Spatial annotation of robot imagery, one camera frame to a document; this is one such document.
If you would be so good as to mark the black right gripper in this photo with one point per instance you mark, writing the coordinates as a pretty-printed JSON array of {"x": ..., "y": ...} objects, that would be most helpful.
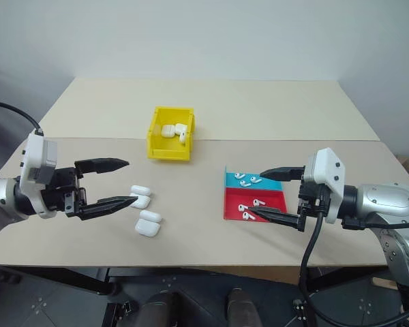
[{"x": 311, "y": 201}]

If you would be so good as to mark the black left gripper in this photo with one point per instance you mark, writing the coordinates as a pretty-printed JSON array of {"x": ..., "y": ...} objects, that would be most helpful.
[{"x": 59, "y": 190}]

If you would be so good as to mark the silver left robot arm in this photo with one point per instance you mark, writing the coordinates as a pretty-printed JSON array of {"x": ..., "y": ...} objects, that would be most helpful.
[{"x": 0, "y": 192}]

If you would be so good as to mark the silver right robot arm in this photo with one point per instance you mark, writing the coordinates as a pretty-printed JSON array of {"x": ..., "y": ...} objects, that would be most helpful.
[{"x": 385, "y": 204}]

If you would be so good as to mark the yellow plastic bin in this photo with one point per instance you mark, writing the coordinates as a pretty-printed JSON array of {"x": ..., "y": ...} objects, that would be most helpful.
[{"x": 168, "y": 151}]

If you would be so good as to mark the red plastic tray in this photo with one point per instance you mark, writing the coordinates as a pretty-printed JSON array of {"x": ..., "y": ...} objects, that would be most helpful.
[{"x": 276, "y": 201}]

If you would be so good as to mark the blue plastic tray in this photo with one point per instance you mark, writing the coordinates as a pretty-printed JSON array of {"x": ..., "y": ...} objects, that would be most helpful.
[{"x": 269, "y": 184}]

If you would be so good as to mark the white earbud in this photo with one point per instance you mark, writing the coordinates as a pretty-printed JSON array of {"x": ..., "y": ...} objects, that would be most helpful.
[
  {"x": 244, "y": 184},
  {"x": 247, "y": 215},
  {"x": 254, "y": 179},
  {"x": 239, "y": 175},
  {"x": 257, "y": 203},
  {"x": 242, "y": 207}
]

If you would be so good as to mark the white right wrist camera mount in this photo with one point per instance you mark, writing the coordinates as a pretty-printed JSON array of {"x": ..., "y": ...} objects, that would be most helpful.
[{"x": 327, "y": 170}]

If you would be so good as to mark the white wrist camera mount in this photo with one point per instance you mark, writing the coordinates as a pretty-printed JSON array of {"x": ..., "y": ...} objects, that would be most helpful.
[
  {"x": 327, "y": 170},
  {"x": 34, "y": 153}
]

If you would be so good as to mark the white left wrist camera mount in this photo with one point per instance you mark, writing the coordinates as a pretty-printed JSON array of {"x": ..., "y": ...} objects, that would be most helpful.
[{"x": 34, "y": 153}]

